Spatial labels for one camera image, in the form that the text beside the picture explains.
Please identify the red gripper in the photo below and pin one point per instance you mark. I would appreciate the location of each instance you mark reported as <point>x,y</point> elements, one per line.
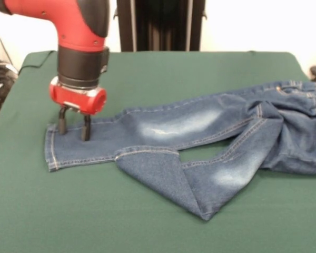
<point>76,98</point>

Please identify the blue denim jeans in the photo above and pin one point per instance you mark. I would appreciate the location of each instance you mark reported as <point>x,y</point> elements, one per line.
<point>173,137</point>

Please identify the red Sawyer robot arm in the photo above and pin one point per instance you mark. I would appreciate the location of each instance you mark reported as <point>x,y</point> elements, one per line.
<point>79,34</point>

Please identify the dark green table cloth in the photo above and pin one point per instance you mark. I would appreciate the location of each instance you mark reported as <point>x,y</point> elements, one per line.
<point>68,210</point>

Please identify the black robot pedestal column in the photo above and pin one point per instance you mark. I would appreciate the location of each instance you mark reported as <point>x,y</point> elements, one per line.
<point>126,26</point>

